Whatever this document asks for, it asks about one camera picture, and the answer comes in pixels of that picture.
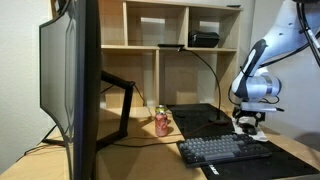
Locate black monitor stand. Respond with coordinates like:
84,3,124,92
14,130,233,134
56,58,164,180
41,69,136,151

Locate red soda can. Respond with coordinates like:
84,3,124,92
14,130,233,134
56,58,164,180
154,110,169,138

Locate black desk mat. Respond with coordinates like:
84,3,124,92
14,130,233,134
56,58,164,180
166,103,320,180

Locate black curved monitor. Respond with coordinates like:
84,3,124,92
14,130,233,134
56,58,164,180
38,0,103,180

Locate grey black keyboard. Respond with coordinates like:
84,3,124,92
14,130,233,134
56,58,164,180
176,133,273,168

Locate black gooseneck desk lamp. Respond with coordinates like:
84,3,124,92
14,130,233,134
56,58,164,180
157,43,233,126

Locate yellow green bottle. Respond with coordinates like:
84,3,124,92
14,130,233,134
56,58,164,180
155,104,168,114

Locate white paper towel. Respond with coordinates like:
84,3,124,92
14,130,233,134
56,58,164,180
232,114,269,143

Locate black box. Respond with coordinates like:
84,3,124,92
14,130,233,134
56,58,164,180
187,30,221,48

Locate light wooden shelf hutch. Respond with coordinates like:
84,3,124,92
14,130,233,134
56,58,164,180
49,0,244,116

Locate black cable on desk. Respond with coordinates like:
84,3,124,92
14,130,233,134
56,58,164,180
111,135,179,148

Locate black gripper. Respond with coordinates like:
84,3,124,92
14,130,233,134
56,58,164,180
232,107,267,129

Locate thin black monitor cable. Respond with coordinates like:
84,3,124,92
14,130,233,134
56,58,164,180
99,83,155,119

